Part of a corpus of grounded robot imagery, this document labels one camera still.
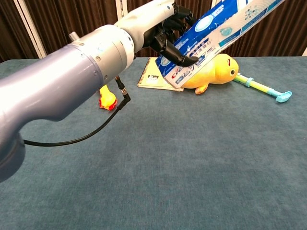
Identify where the dark brown curtain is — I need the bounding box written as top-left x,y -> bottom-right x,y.
0,0 -> 307,63

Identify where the yellow rubber chicken toy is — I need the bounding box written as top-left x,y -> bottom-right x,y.
99,85 -> 118,111

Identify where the light blue stick tool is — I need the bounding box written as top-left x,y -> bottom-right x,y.
234,74 -> 293,104

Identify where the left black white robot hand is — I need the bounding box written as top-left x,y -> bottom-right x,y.
114,0 -> 200,68

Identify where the blue white toothpaste box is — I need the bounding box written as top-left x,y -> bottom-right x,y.
154,0 -> 286,89

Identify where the yellow plush toy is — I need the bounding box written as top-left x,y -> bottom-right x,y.
182,53 -> 240,94

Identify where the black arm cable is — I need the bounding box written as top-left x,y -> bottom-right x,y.
24,75 -> 131,147

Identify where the blue table cloth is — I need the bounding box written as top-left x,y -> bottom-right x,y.
0,56 -> 307,230

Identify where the yellow spiral notebook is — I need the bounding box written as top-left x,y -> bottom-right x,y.
137,57 -> 185,92

